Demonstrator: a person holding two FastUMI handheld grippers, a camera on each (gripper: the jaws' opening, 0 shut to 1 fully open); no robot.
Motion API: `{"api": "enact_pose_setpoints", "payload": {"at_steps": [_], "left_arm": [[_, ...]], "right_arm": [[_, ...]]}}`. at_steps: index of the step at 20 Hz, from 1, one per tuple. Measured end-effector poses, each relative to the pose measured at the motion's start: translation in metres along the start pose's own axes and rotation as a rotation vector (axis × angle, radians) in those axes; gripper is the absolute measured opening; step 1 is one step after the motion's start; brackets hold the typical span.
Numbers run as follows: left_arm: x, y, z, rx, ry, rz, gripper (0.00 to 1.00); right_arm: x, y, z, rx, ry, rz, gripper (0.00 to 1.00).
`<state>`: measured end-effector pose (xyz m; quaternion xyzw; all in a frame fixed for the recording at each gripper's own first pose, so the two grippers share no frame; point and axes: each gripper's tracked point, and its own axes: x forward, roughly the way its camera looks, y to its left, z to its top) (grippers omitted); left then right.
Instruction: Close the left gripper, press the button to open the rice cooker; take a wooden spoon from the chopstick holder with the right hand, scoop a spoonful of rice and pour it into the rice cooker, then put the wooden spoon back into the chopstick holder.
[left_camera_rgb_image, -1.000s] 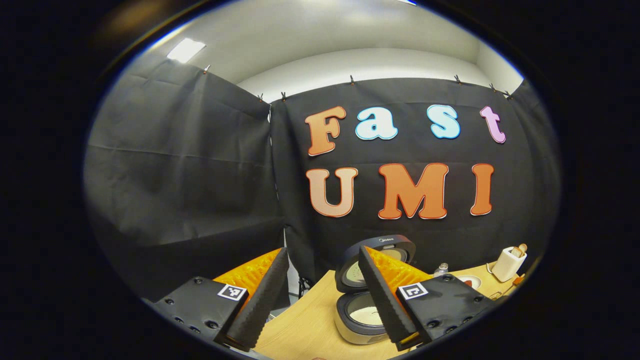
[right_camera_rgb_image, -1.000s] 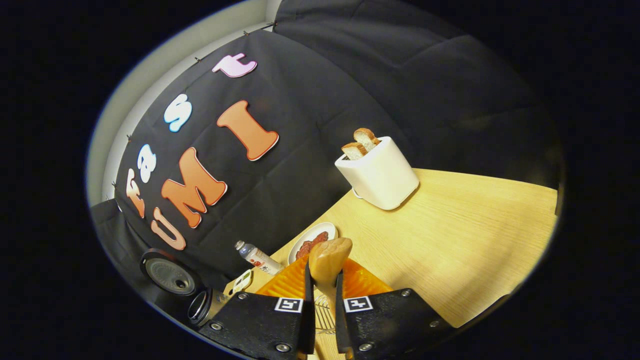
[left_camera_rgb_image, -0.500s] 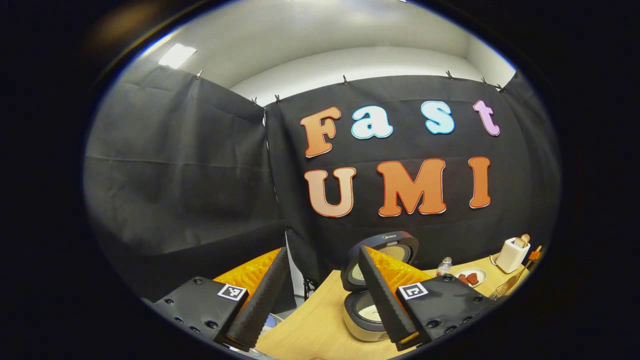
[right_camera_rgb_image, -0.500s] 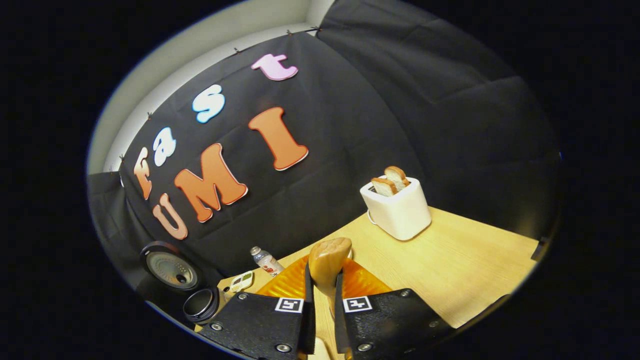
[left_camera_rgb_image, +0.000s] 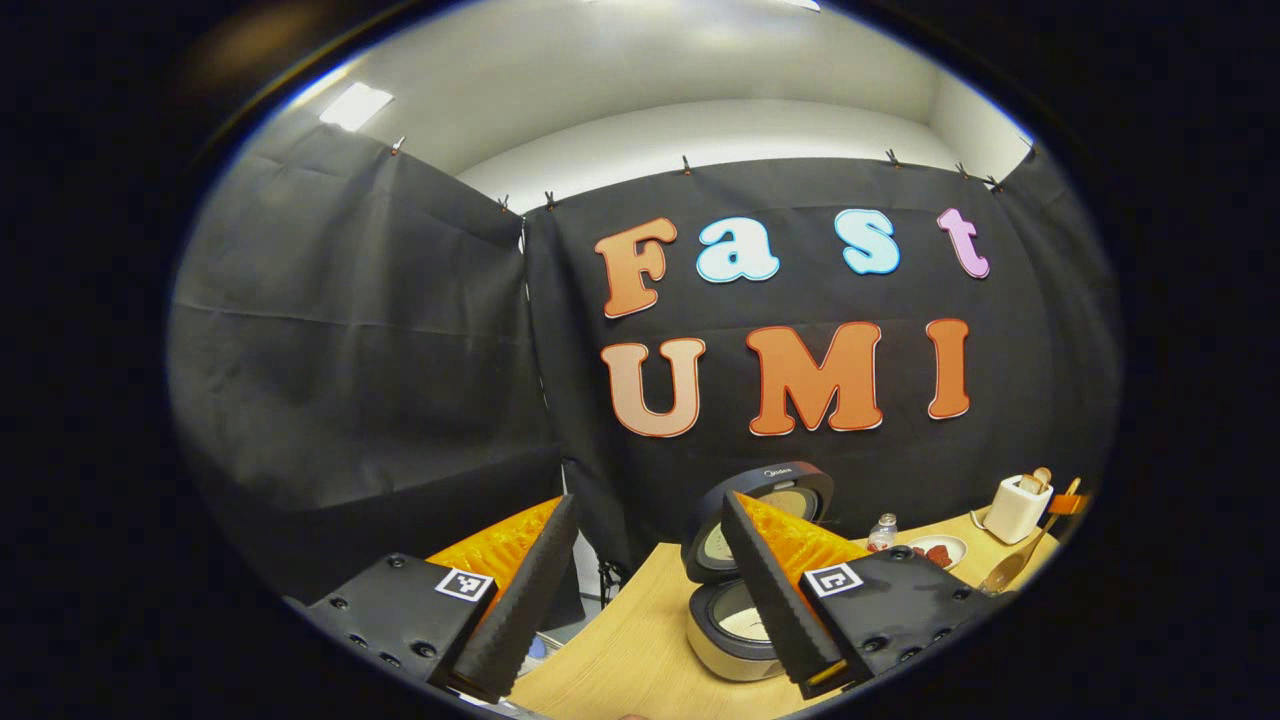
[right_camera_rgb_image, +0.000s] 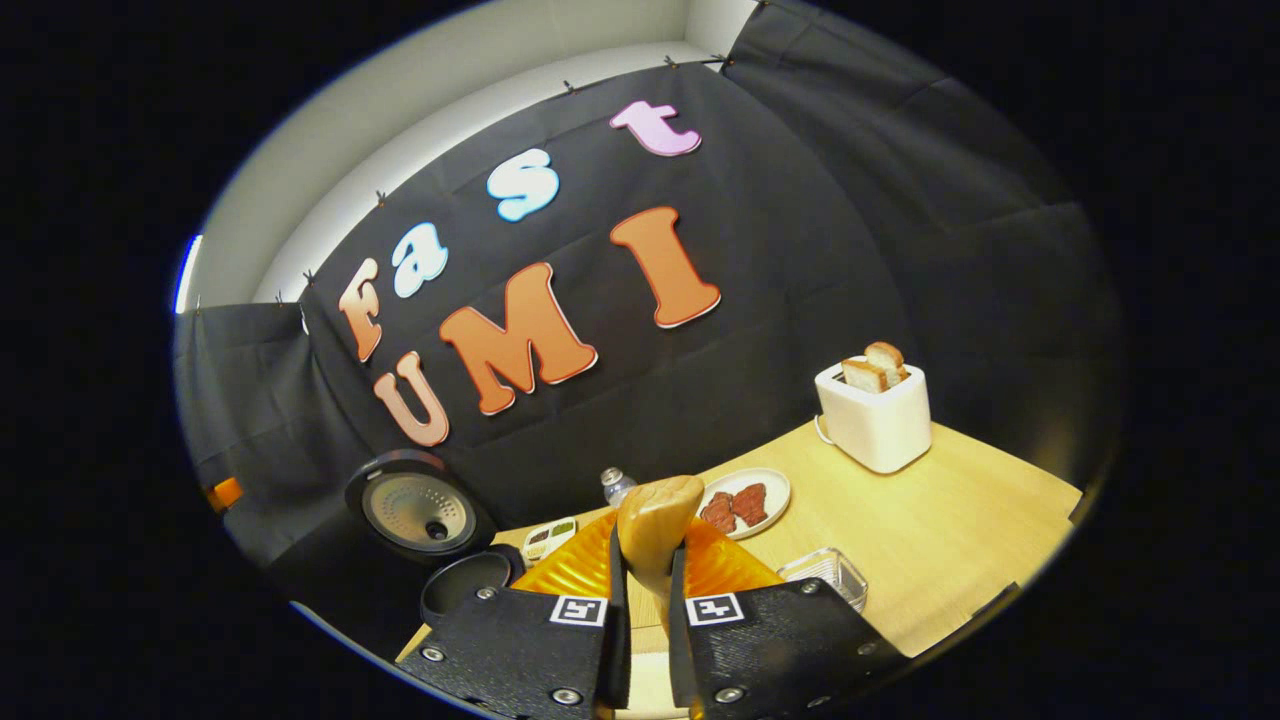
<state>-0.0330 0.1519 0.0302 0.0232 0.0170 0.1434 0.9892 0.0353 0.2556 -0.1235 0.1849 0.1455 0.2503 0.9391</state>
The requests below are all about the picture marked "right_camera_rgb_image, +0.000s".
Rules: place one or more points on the clear chopstick holder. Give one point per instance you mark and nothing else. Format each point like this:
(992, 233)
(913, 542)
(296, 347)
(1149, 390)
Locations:
(825, 578)

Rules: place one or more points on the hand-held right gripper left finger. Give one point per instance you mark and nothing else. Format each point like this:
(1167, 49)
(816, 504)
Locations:
(618, 640)

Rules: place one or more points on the white oval plate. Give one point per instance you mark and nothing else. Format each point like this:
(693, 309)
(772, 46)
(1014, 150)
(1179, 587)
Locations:
(775, 500)

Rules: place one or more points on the white divided grain dish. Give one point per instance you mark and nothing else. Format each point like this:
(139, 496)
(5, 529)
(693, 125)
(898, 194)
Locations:
(550, 540)

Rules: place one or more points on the white toaster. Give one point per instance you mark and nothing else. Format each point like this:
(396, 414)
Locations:
(875, 425)

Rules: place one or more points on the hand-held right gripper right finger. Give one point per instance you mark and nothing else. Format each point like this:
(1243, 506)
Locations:
(680, 650)

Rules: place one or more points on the wooden spoon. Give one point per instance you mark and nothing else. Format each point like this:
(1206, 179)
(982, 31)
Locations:
(658, 525)

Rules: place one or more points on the clear drink bottle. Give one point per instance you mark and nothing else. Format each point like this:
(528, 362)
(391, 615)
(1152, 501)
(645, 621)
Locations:
(617, 488)

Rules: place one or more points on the toast bread slice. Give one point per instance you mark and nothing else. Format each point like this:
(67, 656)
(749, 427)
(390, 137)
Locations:
(888, 358)
(865, 376)

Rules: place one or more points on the dark grey rice cooker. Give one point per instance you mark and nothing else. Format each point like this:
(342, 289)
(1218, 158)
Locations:
(415, 510)

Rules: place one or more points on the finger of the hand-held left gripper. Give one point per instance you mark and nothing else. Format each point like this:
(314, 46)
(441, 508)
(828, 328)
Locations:
(224, 494)

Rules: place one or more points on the red meat piece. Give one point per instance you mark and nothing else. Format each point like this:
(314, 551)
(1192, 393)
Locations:
(718, 513)
(750, 504)

